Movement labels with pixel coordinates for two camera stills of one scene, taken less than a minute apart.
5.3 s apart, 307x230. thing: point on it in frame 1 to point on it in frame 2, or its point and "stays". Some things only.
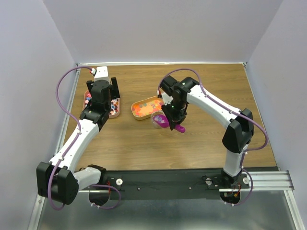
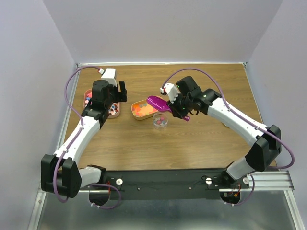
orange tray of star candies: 144,109 stays
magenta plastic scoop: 162,120 to 159,103
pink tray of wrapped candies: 87,97 stays
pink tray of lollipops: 115,111 stays
